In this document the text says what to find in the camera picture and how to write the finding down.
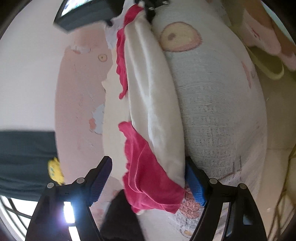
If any pale yellow slipper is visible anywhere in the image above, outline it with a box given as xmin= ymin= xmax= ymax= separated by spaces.
xmin=245 ymin=45 xmax=285 ymax=80

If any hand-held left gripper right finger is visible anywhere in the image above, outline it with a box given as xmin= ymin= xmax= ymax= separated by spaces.
xmin=184 ymin=157 xmax=270 ymax=241

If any gold wire basket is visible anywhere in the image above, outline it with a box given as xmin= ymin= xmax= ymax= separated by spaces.
xmin=273 ymin=148 xmax=296 ymax=241

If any yellow plush toy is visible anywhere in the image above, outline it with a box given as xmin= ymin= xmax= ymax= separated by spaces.
xmin=47 ymin=157 xmax=65 ymax=185

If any cream shirt with pink sleeves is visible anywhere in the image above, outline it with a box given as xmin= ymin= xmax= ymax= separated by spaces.
xmin=102 ymin=5 xmax=186 ymax=215

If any sofa with pink cat-print cover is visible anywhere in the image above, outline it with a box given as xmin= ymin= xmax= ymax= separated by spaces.
xmin=54 ymin=0 xmax=269 ymax=241

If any window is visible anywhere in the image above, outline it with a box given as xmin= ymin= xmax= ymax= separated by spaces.
xmin=0 ymin=195 xmax=75 ymax=237

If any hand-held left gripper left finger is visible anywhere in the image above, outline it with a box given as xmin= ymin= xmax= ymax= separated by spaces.
xmin=25 ymin=156 xmax=113 ymax=241

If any dark flat screen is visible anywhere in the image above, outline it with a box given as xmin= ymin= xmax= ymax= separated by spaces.
xmin=54 ymin=0 xmax=116 ymax=33

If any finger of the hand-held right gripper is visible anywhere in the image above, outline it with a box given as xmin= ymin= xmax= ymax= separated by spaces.
xmin=135 ymin=0 xmax=171 ymax=24

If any black folded cloth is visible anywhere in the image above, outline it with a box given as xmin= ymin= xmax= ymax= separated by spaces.
xmin=99 ymin=190 xmax=144 ymax=241

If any dark blue curtain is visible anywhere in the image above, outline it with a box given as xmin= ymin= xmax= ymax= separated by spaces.
xmin=0 ymin=131 xmax=60 ymax=200

